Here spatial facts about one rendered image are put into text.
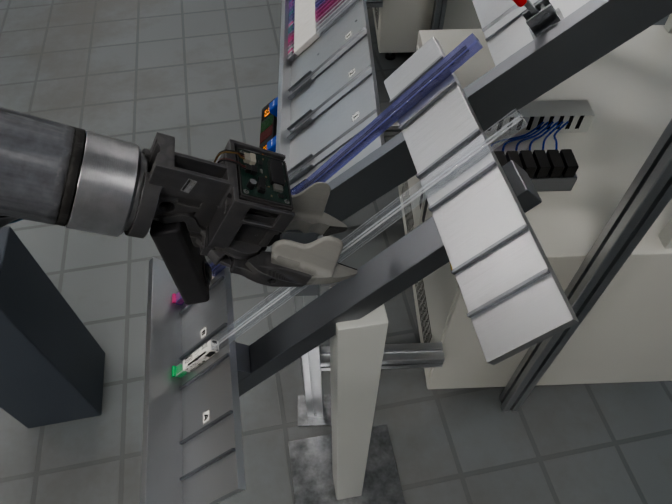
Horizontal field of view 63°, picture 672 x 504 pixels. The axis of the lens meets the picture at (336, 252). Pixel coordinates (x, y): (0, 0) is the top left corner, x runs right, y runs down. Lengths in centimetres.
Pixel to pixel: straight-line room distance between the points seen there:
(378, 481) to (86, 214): 110
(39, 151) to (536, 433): 133
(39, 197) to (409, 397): 120
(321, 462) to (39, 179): 111
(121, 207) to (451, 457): 117
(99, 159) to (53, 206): 5
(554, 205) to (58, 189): 86
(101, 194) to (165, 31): 234
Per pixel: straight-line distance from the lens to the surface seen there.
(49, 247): 195
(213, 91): 234
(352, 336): 64
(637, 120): 134
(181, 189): 44
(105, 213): 43
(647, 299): 122
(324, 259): 49
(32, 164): 43
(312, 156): 89
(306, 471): 141
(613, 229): 96
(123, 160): 43
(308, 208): 54
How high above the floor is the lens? 137
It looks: 53 degrees down
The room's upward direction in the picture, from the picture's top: straight up
